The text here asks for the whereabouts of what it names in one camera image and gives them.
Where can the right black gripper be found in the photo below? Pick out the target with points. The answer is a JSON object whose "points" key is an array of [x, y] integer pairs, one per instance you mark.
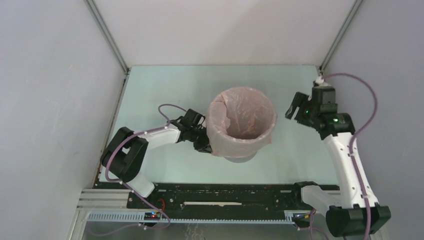
{"points": [[300, 99]]}

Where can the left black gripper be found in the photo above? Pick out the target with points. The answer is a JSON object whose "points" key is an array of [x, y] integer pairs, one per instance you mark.
{"points": [[204, 146]]}

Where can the grey plastic trash bin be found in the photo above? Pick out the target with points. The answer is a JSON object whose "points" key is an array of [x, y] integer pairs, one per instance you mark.
{"points": [[240, 159]]}

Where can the pink plastic trash bag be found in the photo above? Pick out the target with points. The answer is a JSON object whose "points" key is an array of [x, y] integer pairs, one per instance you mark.
{"points": [[240, 122]]}

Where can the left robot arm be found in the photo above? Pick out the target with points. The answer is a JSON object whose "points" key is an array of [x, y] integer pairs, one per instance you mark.
{"points": [[123, 157]]}

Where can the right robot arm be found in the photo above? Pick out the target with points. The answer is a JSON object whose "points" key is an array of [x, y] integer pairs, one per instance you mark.
{"points": [[357, 211]]}

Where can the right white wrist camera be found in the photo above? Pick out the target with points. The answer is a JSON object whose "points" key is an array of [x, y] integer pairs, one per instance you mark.
{"points": [[320, 82]]}

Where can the right aluminium frame post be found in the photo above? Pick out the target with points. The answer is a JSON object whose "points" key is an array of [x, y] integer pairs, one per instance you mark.
{"points": [[351, 15]]}

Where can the aluminium frame post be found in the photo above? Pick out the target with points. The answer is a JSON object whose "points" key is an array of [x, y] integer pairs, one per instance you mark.
{"points": [[105, 31], [351, 15]]}

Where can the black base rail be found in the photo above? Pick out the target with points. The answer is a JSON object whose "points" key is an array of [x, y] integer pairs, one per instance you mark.
{"points": [[227, 201]]}

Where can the white cable duct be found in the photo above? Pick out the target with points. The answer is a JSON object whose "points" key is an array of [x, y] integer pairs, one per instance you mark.
{"points": [[142, 217]]}

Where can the left aluminium frame post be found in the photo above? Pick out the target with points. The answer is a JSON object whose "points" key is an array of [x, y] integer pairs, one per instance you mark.
{"points": [[105, 31]]}

